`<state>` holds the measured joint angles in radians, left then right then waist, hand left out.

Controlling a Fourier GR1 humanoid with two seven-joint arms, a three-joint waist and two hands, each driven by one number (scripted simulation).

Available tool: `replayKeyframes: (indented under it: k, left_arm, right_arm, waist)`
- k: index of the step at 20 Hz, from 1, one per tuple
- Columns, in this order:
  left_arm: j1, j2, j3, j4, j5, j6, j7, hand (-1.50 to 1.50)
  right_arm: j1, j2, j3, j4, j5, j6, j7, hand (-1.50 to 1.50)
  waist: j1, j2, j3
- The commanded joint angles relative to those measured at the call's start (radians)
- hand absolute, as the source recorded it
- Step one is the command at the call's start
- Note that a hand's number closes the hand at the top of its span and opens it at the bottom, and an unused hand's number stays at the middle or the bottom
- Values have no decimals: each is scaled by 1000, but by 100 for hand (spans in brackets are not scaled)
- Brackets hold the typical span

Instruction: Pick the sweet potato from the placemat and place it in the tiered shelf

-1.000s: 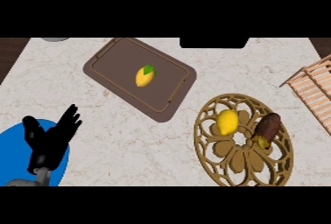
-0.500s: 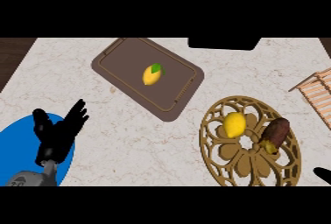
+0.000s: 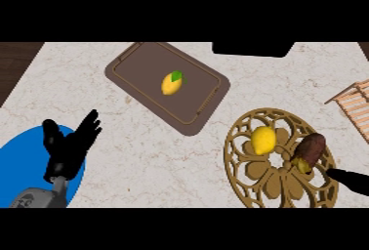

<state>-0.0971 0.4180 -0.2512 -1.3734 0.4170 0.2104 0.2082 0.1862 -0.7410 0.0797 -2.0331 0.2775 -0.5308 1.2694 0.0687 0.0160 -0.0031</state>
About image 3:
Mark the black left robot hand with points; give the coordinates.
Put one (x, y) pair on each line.
(69, 150)

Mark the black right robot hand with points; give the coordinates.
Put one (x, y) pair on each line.
(354, 181)

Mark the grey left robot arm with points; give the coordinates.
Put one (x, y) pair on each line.
(45, 197)

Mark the brown sweet potato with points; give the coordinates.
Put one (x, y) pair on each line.
(311, 150)

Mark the golden openwork round placemat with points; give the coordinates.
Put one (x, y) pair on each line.
(280, 159)

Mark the pale wooden tiered shelf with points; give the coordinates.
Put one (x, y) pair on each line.
(355, 105)

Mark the blue round plate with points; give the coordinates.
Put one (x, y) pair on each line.
(22, 169)

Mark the plain yellow lemon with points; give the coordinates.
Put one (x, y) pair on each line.
(264, 140)

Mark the brown rectangular tray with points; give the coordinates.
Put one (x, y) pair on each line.
(166, 86)

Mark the black appliance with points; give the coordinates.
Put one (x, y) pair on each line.
(253, 49)

